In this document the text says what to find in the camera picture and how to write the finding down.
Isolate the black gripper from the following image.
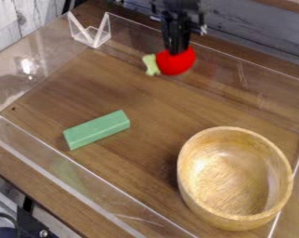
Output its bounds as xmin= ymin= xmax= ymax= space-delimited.
xmin=149 ymin=0 xmax=207 ymax=54

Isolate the red plush strawberry toy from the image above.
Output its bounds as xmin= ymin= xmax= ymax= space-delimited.
xmin=143 ymin=47 xmax=198 ymax=76

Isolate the green rectangular block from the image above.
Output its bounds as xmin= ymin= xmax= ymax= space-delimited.
xmin=63 ymin=110 xmax=131 ymax=150

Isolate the wooden bowl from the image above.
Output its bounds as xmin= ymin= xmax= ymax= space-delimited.
xmin=177 ymin=126 xmax=294 ymax=231

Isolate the black clamp under table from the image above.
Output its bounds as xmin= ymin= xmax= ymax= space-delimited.
xmin=0 ymin=196 xmax=60 ymax=238

